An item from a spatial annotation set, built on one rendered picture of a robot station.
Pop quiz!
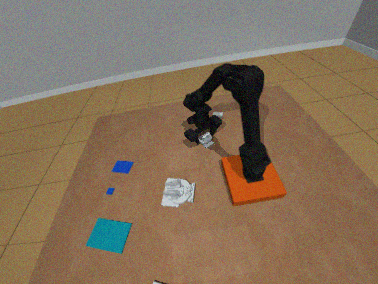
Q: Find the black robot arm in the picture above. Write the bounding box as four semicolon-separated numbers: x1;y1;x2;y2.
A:
183;63;271;183

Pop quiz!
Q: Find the teal square plate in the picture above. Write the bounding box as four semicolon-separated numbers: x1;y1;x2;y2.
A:
86;218;132;254

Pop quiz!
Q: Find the blue flat square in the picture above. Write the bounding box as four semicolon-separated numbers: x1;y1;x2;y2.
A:
112;161;133;174

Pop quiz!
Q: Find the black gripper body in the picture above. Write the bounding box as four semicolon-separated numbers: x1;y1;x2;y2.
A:
184;115;222;142

